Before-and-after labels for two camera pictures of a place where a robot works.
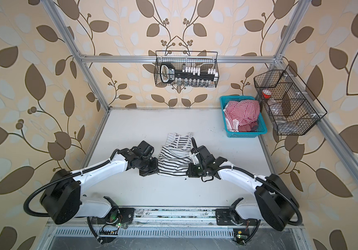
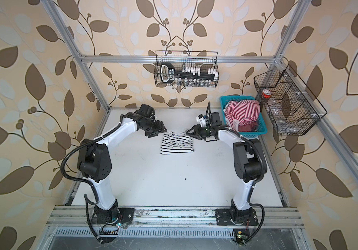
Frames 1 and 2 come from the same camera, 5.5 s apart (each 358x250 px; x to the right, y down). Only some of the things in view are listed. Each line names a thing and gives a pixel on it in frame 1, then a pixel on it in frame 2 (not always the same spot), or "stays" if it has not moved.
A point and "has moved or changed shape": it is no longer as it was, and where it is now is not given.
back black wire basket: x=188 y=69 stays
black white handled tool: x=167 y=72 stays
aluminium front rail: x=153 y=216 stays
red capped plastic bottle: x=266 y=94 stays
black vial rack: x=192 y=76 stays
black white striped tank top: x=175 y=157 has moved or changed shape
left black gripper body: x=148 y=165 to x=151 y=127
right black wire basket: x=292 y=110 stays
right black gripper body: x=197 y=170 to x=202 y=133
